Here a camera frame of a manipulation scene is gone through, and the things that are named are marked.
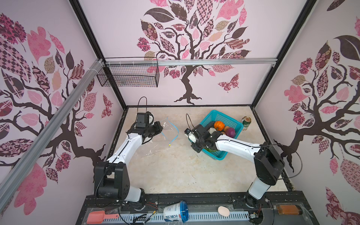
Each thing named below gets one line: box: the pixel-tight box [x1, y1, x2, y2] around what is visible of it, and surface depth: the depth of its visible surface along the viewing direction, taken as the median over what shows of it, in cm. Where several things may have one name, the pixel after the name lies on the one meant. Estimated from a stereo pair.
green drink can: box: [241, 116, 252, 131], surface depth 100 cm
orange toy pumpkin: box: [213, 120, 225, 132], surface depth 102 cm
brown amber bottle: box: [276, 204, 303, 216], surface depth 70 cm
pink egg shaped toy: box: [217, 205, 231, 218], surface depth 71 cm
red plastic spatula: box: [86, 210, 120, 225], surface depth 70 cm
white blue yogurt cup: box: [163, 200, 189, 224], surface depth 66 cm
